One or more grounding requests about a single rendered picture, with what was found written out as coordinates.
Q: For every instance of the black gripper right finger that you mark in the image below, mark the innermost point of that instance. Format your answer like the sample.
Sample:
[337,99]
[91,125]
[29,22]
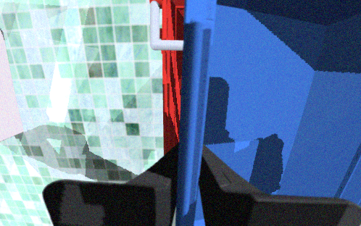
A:
[229,200]

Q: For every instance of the red plastic tray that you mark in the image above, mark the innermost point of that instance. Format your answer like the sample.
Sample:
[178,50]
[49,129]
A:
[172,29]

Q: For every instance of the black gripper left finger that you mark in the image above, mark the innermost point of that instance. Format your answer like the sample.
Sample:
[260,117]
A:
[147,200]

